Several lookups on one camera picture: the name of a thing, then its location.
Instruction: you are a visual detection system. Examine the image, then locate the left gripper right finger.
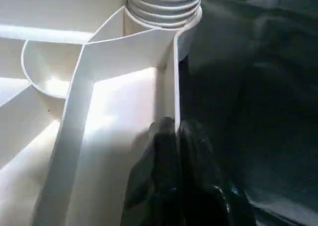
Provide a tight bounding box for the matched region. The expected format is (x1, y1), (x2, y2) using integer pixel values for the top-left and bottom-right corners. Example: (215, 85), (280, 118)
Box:
(178, 120), (257, 226)

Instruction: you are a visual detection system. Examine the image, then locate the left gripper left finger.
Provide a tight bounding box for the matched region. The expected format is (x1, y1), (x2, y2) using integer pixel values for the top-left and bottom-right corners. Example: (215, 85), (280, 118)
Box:
(121, 118), (180, 226)

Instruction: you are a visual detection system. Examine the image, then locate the white plastic table top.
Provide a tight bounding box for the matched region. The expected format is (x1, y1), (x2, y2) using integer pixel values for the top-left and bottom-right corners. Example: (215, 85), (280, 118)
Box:
(0, 0), (203, 226)

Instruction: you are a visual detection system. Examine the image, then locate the white plastic table leg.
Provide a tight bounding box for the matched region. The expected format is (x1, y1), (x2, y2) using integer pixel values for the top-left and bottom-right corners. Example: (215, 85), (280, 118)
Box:
(127, 0), (204, 29)

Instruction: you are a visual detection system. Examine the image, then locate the black mat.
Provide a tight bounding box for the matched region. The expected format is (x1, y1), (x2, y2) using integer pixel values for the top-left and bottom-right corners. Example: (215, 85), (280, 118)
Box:
(70, 0), (318, 226)

